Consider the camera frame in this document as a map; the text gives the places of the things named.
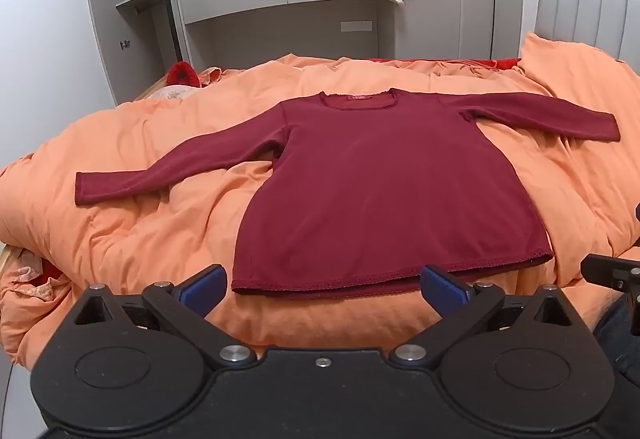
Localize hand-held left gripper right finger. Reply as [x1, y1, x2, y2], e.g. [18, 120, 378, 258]
[390, 264, 576, 368]

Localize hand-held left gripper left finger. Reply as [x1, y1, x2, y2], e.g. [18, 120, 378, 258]
[74, 264, 258, 368]

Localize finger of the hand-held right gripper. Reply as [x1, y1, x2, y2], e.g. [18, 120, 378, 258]
[581, 254, 640, 305]

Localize dark red long-sleeve shirt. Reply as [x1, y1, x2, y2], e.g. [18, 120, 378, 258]
[75, 89, 622, 296]

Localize person's dark pants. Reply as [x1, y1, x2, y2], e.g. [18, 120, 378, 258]
[592, 294, 640, 387]

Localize orange duvet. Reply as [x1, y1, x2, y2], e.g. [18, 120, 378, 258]
[0, 54, 640, 365]

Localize floral bed sheet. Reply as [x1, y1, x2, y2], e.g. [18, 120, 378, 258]
[0, 249, 71, 305]

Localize floral pillow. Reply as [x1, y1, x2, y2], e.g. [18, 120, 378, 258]
[145, 84, 201, 104]

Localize orange pillow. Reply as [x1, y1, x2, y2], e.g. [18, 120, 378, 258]
[517, 33, 640, 130]

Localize red plush cloth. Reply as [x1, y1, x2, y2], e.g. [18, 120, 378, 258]
[165, 61, 201, 87]

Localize red bed sheet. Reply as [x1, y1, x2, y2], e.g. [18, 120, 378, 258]
[360, 58, 522, 72]

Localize grey padded wooden headboard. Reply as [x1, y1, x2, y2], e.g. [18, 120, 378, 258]
[534, 0, 640, 64]

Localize grey shelf cabinet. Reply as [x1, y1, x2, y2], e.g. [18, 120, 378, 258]
[80, 0, 191, 104]

